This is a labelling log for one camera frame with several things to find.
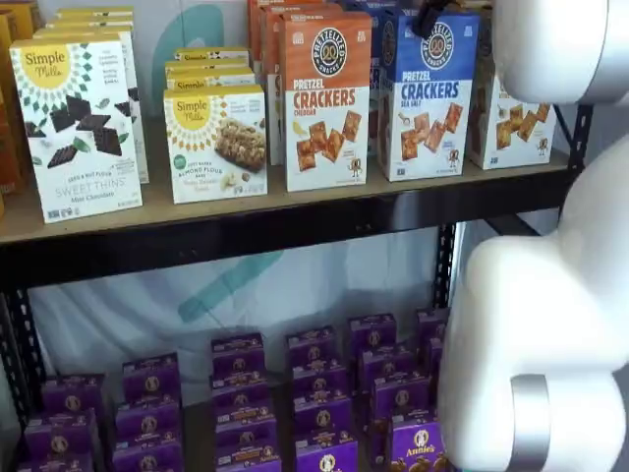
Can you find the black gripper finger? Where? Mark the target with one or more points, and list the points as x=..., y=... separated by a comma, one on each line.
x=430, y=15

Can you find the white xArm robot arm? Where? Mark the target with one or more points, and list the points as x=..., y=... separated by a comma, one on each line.
x=540, y=295

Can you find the orange cheddar crackers box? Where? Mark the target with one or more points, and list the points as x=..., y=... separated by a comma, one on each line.
x=272, y=74
x=326, y=108
x=255, y=29

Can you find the white pretzel crackers box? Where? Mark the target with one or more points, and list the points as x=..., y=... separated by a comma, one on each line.
x=516, y=140

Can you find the Simple Mills almond bar box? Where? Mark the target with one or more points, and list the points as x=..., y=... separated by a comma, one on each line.
x=206, y=67
x=211, y=54
x=211, y=81
x=216, y=147

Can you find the black metal shelf rack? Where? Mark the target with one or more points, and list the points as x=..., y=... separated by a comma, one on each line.
x=245, y=248

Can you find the Simple Mills Sweet Thins box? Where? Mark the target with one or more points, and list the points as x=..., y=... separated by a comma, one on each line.
x=93, y=11
x=74, y=133
x=88, y=22
x=137, y=98

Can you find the wooden shelf board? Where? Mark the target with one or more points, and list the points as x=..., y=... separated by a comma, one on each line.
x=196, y=218

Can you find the purple Annie's snack box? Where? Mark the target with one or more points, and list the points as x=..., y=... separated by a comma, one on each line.
x=318, y=381
x=61, y=437
x=435, y=356
x=372, y=334
x=322, y=414
x=243, y=410
x=54, y=464
x=400, y=400
x=388, y=366
x=417, y=447
x=431, y=327
x=147, y=422
x=151, y=378
x=248, y=463
x=245, y=440
x=74, y=395
x=311, y=346
x=147, y=457
x=238, y=356
x=326, y=454
x=241, y=386

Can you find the white backdrop sheet teal logo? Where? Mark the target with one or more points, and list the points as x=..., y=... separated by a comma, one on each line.
x=221, y=295

